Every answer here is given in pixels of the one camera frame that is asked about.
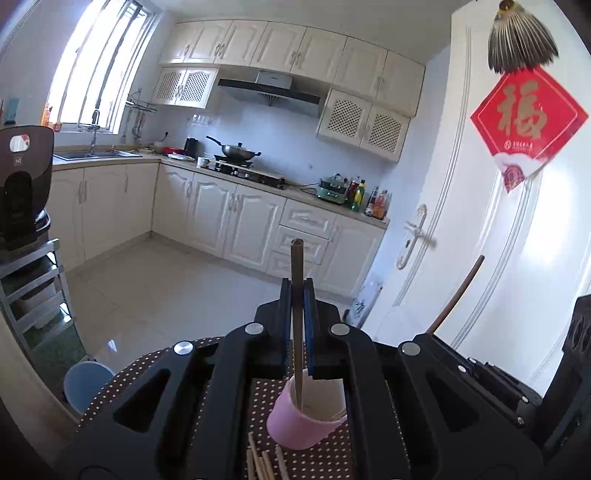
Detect red diamond wall poster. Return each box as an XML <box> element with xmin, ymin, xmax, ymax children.
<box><xmin>470</xmin><ymin>66</ymin><xmax>589</xmax><ymax>193</ymax></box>

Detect white door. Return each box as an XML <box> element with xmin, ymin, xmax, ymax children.
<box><xmin>365</xmin><ymin>0</ymin><xmax>591</xmax><ymax>398</ymax></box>

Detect black gas stove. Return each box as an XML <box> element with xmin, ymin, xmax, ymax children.
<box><xmin>203</xmin><ymin>159</ymin><xmax>286</xmax><ymax>189</ymax></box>

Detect cream base cabinets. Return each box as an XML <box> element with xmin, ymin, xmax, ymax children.
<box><xmin>48</xmin><ymin>159</ymin><xmax>389</xmax><ymax>298</ymax></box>

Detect metal shelf rack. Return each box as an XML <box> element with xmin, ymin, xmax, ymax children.
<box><xmin>0</xmin><ymin>237</ymin><xmax>88</xmax><ymax>370</ymax></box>

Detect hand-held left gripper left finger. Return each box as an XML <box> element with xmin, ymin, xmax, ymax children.
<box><xmin>69</xmin><ymin>277</ymin><xmax>294</xmax><ymax>480</ymax></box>

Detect green countertop appliance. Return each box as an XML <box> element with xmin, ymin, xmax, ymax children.
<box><xmin>316</xmin><ymin>175</ymin><xmax>350</xmax><ymax>204</ymax></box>

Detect feather fan decoration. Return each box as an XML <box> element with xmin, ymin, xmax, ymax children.
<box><xmin>488</xmin><ymin>0</ymin><xmax>559</xmax><ymax>75</ymax></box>

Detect steel sink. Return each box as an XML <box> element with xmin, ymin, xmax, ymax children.
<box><xmin>53</xmin><ymin>148</ymin><xmax>141</xmax><ymax>161</ymax></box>

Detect brown polka dot tablecloth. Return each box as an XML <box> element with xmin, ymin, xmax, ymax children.
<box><xmin>76</xmin><ymin>335</ymin><xmax>411</xmax><ymax>480</ymax></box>

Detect wide lattice door cabinet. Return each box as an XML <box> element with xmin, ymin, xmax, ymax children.
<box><xmin>317</xmin><ymin>89</ymin><xmax>411</xmax><ymax>162</ymax></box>

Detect dark brown chopstick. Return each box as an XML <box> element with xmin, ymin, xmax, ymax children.
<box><xmin>290</xmin><ymin>238</ymin><xmax>306</xmax><ymax>412</ymax></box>

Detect silver door handle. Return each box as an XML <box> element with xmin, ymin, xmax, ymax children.
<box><xmin>396</xmin><ymin>203</ymin><xmax>437</xmax><ymax>271</ymax></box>

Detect kitchen window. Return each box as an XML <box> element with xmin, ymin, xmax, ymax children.
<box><xmin>46</xmin><ymin>0</ymin><xmax>158</xmax><ymax>134</ymax></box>

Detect bunch of wooden chopsticks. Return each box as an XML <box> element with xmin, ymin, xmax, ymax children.
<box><xmin>246</xmin><ymin>431</ymin><xmax>291</xmax><ymax>480</ymax></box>

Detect small lattice door cabinet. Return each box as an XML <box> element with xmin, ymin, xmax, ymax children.
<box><xmin>152</xmin><ymin>66</ymin><xmax>219</xmax><ymax>109</ymax></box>

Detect cream wall cabinets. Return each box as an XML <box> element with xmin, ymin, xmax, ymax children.
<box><xmin>159</xmin><ymin>18</ymin><xmax>426</xmax><ymax>118</ymax></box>

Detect pink cup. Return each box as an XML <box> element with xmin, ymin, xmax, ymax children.
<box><xmin>267</xmin><ymin>374</ymin><xmax>348</xmax><ymax>451</ymax></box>

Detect brown wooden chopstick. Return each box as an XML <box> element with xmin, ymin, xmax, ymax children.
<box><xmin>426</xmin><ymin>255</ymin><xmax>485</xmax><ymax>335</ymax></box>

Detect cluster of condiment bottles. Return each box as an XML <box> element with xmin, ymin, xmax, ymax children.
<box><xmin>346</xmin><ymin>175</ymin><xmax>393</xmax><ymax>220</ymax></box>

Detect white printed bag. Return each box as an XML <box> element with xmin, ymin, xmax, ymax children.
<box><xmin>347</xmin><ymin>274</ymin><xmax>384</xmax><ymax>328</ymax></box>

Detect black range hood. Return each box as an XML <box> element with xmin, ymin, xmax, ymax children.
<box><xmin>217</xmin><ymin>70</ymin><xmax>321</xmax><ymax>108</ymax></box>

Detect wall utensil rack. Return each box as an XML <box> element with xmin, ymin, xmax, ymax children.
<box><xmin>126</xmin><ymin>90</ymin><xmax>157</xmax><ymax>139</ymax></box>

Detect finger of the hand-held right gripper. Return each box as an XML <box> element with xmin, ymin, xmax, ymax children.
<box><xmin>412</xmin><ymin>333</ymin><xmax>544</xmax><ymax>428</ymax></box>

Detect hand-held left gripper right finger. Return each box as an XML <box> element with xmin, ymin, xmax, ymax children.
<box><xmin>302</xmin><ymin>277</ymin><xmax>546</xmax><ymax>480</ymax></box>

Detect blue plastic bin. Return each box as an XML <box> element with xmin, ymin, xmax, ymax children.
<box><xmin>63</xmin><ymin>361</ymin><xmax>116</xmax><ymax>416</ymax></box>

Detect steel wok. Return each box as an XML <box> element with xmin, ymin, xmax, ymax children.
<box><xmin>206</xmin><ymin>136</ymin><xmax>262</xmax><ymax>162</ymax></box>

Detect black kitchen appliance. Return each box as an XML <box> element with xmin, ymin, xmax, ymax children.
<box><xmin>0</xmin><ymin>126</ymin><xmax>55</xmax><ymax>252</ymax></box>

